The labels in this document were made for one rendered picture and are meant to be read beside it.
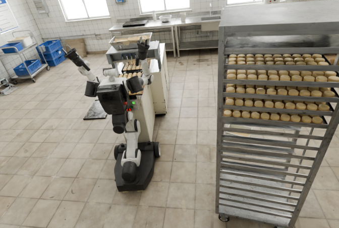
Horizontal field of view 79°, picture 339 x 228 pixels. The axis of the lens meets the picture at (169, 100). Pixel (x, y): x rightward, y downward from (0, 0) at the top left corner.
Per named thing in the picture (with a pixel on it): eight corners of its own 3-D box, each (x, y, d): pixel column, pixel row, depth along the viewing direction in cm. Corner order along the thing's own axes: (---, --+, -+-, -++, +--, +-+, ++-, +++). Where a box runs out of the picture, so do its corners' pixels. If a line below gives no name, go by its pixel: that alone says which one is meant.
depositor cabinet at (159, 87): (136, 83, 455) (128, 47, 409) (169, 81, 449) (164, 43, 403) (125, 120, 348) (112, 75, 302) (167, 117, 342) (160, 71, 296)
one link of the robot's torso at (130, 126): (139, 131, 256) (129, 121, 213) (125, 132, 257) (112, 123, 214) (139, 119, 261) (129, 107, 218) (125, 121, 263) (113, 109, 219)
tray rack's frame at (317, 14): (215, 219, 196) (218, 26, 99) (219, 174, 236) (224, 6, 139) (290, 236, 178) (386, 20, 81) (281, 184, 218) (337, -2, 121)
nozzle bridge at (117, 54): (117, 66, 330) (111, 46, 311) (162, 62, 324) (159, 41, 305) (111, 75, 302) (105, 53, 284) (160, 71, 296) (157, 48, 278)
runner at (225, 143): (219, 145, 201) (220, 143, 199) (220, 143, 203) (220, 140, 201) (294, 154, 182) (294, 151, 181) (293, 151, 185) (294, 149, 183)
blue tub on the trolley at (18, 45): (10, 49, 511) (7, 43, 502) (25, 48, 506) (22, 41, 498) (1, 54, 486) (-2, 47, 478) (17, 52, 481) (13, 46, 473)
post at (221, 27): (215, 213, 193) (218, 26, 100) (215, 210, 195) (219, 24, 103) (218, 214, 192) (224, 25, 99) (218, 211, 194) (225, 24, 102)
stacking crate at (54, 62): (56, 59, 662) (53, 53, 651) (67, 58, 654) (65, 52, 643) (44, 66, 613) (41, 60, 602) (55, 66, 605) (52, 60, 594)
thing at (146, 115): (135, 119, 347) (123, 70, 298) (156, 118, 344) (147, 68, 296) (128, 151, 289) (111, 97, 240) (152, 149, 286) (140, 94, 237)
